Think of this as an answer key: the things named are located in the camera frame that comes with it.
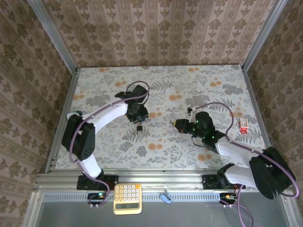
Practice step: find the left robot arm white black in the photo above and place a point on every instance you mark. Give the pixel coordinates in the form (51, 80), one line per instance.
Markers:
(111, 113)

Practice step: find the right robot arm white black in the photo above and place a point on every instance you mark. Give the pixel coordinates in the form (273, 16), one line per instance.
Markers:
(236, 151)

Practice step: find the small black block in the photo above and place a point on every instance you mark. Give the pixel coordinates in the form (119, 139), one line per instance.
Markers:
(139, 128)

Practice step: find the floral table cover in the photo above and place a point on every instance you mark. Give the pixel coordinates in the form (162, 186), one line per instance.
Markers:
(165, 78)

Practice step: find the red and white small box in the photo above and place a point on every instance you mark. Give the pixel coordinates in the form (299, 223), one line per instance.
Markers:
(243, 123)

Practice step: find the blue stapler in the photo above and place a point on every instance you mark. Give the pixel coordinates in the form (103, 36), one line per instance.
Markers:
(166, 197)

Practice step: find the yellow calculator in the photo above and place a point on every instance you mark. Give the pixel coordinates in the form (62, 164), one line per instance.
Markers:
(127, 196)

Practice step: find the grey metal panel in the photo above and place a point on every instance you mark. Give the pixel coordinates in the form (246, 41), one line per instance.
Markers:
(189, 215)

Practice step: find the aluminium mounting rail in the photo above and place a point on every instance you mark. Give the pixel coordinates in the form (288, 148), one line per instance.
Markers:
(165, 179)

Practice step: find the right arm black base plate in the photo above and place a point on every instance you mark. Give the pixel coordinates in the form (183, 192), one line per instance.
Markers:
(208, 182)

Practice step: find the aluminium side rail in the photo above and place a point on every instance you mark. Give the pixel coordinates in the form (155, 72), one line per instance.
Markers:
(251, 94)
(71, 87)

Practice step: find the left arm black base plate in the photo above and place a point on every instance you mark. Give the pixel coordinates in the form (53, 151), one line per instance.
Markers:
(112, 180)

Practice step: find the aluminium frame post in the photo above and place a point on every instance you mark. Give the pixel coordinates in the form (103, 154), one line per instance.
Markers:
(52, 35)
(262, 33)

